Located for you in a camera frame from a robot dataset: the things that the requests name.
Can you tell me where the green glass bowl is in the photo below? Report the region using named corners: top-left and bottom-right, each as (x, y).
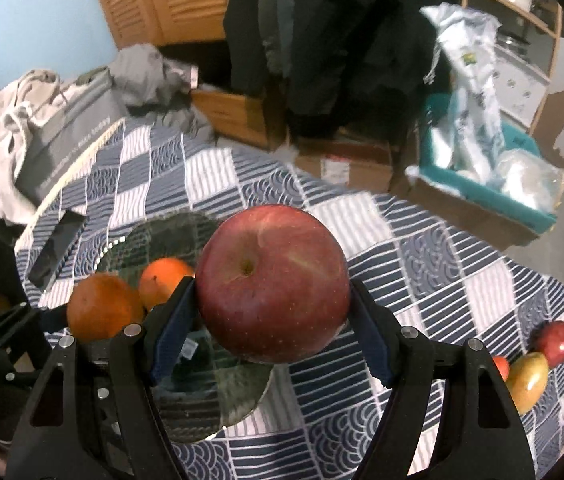
top-left (95, 214), bottom-right (273, 443)

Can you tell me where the white rice bag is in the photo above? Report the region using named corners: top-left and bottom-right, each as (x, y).
top-left (419, 2), bottom-right (504, 179)

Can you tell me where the grey clothes pile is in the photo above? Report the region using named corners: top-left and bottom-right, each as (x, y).
top-left (107, 44), bottom-right (215, 143)

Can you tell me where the white patterned storage box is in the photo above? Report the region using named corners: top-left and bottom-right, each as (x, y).
top-left (494, 46), bottom-right (550, 128)

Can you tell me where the small labelled cardboard box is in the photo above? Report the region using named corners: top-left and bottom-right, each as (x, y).
top-left (294, 129), bottom-right (393, 193)

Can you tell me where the wooden drawer box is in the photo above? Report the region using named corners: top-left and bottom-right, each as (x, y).
top-left (192, 90), bottom-right (287, 152)

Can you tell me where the red apple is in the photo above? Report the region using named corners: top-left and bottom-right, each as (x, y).
top-left (534, 321), bottom-right (564, 368)
top-left (195, 205), bottom-right (350, 364)

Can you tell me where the yellow green mango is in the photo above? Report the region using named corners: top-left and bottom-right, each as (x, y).
top-left (506, 352), bottom-right (550, 415)

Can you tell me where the grey storage bin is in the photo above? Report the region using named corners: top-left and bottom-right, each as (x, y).
top-left (15, 68), bottom-right (126, 206)

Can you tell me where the black phone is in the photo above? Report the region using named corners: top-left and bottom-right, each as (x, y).
top-left (28, 210), bottom-right (86, 292)

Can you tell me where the black hanging coat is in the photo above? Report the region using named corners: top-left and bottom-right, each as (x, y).
top-left (223, 0), bottom-right (458, 144)

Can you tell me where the clear plastic bag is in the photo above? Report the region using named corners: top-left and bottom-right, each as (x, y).
top-left (495, 148), bottom-right (564, 214)

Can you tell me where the teal plastic crate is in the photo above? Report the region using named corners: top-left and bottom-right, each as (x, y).
top-left (417, 93), bottom-right (558, 235)

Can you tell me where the beige clothes pile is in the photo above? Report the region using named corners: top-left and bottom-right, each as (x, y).
top-left (0, 70), bottom-right (86, 224)

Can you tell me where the blue white patterned tablecloth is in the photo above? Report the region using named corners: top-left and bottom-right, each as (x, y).
top-left (7, 119), bottom-right (564, 479)

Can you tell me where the brown cardboard box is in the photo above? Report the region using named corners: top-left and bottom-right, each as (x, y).
top-left (389, 174), bottom-right (539, 250)

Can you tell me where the large orange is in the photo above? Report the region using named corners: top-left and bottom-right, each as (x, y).
top-left (137, 257), bottom-right (194, 311)

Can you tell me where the wooden ladder shelf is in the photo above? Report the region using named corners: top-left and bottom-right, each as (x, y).
top-left (461, 0), bottom-right (563, 134)

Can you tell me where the small tangerine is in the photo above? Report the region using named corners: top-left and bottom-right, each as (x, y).
top-left (492, 356), bottom-right (510, 382)

